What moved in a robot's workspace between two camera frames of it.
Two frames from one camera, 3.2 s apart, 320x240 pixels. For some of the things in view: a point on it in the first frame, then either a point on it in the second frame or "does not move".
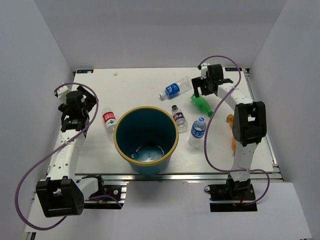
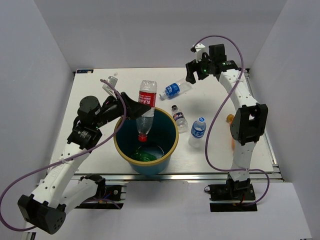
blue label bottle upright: (196, 138) does not move
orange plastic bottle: (230, 119) does not move
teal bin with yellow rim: (146, 136) does not move
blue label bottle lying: (174, 89) does not move
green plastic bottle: (202, 104) → (141, 155)
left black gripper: (90, 100) → (134, 109)
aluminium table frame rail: (183, 177) does not move
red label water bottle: (110, 120) → (147, 96)
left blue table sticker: (85, 71) does not move
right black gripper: (197, 82) → (192, 67)
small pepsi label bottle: (178, 116) does not move
